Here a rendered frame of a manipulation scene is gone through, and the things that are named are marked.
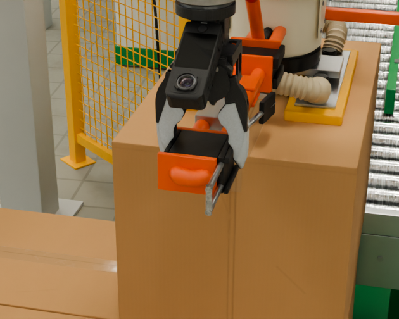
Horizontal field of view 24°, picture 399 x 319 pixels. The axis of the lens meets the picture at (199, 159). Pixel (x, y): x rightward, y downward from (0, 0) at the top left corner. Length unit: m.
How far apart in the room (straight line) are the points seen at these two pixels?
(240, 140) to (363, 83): 0.67
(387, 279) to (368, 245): 0.11
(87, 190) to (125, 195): 2.09
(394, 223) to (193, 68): 1.30
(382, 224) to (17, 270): 0.88
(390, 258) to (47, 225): 0.86
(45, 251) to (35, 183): 1.07
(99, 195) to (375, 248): 1.55
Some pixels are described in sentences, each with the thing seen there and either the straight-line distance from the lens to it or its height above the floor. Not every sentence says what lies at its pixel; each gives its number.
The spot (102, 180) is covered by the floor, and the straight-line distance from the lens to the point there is 3.71.
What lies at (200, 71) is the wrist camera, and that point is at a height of 1.34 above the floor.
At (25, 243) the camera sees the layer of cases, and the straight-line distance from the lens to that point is 2.27.
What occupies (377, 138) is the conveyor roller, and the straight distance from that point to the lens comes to 2.82.
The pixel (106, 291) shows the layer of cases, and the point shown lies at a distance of 2.08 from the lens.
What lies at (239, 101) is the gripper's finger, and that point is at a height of 1.29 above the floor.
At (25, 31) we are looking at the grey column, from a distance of 3.07.
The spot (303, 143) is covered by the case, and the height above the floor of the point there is 1.07.
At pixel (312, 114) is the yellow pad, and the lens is 1.58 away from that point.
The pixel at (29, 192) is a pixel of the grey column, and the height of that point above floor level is 0.16.
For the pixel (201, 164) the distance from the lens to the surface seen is 1.11.
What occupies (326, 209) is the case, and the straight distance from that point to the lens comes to 1.48.
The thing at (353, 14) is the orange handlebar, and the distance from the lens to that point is 1.72.
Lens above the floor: 1.72
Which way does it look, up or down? 26 degrees down
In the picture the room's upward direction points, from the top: straight up
